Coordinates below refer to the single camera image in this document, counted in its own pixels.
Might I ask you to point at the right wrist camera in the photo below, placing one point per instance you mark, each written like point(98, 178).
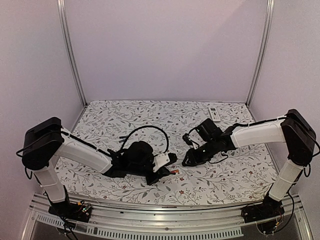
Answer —
point(189, 141)

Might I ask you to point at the aluminium frame post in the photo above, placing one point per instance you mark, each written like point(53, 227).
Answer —
point(61, 7)
point(262, 51)

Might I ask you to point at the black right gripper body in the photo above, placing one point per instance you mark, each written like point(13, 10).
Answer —
point(210, 151)

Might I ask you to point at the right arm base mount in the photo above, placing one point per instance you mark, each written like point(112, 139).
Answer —
point(269, 208)

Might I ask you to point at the long white remote control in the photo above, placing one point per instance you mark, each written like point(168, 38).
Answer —
point(174, 174)

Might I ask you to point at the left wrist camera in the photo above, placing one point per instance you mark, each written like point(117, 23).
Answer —
point(164, 159)

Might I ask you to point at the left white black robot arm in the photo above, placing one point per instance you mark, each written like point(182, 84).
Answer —
point(46, 142)

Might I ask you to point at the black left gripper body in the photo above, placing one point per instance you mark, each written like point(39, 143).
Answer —
point(136, 169)

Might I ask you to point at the left aluminium frame post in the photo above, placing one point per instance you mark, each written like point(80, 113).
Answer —
point(61, 7)

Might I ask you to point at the right aluminium frame post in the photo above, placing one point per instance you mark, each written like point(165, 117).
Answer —
point(262, 51)

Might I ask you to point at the white air conditioner remote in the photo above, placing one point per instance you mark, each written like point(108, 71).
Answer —
point(214, 114)

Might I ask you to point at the floral patterned table mat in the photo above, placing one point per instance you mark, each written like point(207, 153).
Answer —
point(240, 175)

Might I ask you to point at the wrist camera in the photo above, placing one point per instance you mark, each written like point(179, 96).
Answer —
point(164, 159)
point(189, 141)

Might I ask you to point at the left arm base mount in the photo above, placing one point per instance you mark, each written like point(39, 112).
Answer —
point(65, 209)

